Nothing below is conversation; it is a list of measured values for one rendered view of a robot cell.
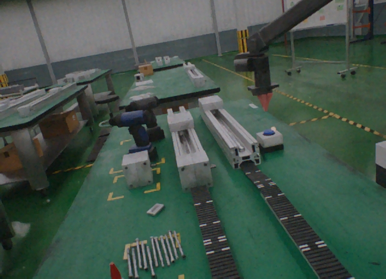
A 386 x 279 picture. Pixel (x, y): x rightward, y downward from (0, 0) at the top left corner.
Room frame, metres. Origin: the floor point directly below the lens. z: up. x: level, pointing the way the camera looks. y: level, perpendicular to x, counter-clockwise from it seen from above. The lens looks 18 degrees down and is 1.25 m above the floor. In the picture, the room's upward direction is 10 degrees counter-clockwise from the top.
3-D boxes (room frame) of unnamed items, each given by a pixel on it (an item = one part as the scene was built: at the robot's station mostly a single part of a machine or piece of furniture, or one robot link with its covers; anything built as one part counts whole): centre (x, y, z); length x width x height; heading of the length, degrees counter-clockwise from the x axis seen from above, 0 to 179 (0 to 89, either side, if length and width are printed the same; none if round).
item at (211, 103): (1.62, -0.12, 0.87); 0.16 x 0.11 x 0.07; 4
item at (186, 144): (1.36, 0.05, 0.82); 0.80 x 0.10 x 0.09; 4
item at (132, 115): (1.23, 0.27, 0.89); 0.20 x 0.08 x 0.22; 81
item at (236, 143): (1.37, -0.14, 0.82); 0.80 x 0.10 x 0.09; 4
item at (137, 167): (1.02, 0.21, 0.83); 0.11 x 0.10 x 0.10; 96
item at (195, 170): (0.92, 0.01, 0.83); 0.12 x 0.09 x 0.10; 94
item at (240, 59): (1.13, -0.25, 1.14); 0.12 x 0.09 x 0.12; 46
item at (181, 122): (1.36, 0.05, 0.87); 0.16 x 0.11 x 0.07; 4
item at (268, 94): (1.10, -0.27, 0.98); 0.07 x 0.07 x 0.09; 4
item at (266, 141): (1.10, -0.28, 0.81); 0.10 x 0.08 x 0.06; 94
